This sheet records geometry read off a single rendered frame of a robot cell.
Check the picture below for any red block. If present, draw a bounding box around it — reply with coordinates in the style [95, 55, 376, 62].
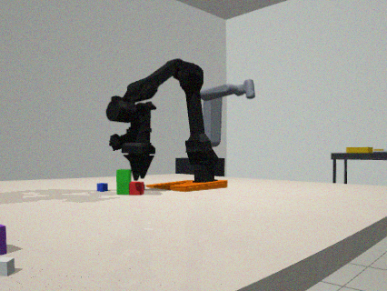
[129, 182, 144, 195]

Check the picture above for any green block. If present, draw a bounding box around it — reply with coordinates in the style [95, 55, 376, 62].
[116, 182, 129, 195]
[116, 170, 132, 183]

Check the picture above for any small blue cube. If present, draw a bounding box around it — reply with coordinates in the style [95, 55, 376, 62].
[96, 183, 108, 192]

